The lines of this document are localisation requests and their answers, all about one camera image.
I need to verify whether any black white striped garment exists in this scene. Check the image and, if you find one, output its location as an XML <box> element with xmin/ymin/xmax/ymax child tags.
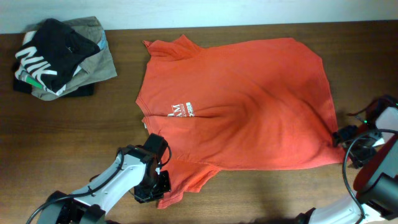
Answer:
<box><xmin>15</xmin><ymin>19</ymin><xmax>100</xmax><ymax>95</ymax></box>

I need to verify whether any khaki folded garment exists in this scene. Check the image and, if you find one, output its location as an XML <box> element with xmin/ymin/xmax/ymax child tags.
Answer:
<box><xmin>24</xmin><ymin>16</ymin><xmax>118</xmax><ymax>101</ymax></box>

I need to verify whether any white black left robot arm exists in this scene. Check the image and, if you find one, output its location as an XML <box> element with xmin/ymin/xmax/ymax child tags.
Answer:
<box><xmin>27</xmin><ymin>145</ymin><xmax>171</xmax><ymax>223</ymax></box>

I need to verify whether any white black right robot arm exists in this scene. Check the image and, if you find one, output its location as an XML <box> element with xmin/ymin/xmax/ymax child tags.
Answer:
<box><xmin>294</xmin><ymin>103</ymin><xmax>397</xmax><ymax>224</ymax></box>

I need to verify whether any red orange t-shirt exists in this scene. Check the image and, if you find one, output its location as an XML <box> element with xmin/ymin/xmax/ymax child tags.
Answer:
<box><xmin>136</xmin><ymin>36</ymin><xmax>343</xmax><ymax>209</ymax></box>

